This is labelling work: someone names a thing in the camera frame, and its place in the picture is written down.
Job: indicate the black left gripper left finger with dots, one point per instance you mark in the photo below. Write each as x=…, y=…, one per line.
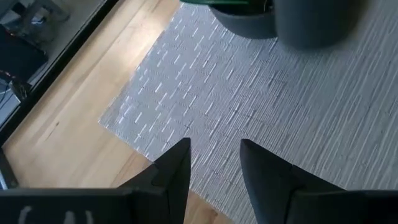
x=171, y=180

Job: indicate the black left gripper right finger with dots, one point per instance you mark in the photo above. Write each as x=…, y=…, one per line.
x=267, y=180

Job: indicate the green utensil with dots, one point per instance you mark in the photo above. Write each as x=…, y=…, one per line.
x=217, y=1

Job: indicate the grey woven placemat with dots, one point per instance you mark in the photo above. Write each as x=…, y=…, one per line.
x=248, y=99

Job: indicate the dark grey bowl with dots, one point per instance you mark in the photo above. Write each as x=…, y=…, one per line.
x=245, y=23

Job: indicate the grey cup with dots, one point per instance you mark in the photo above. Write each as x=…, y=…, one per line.
x=314, y=21

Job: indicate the black box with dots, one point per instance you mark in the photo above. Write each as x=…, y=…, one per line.
x=18, y=56

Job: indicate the clear plastic object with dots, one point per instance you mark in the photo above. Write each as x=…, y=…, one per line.
x=43, y=18

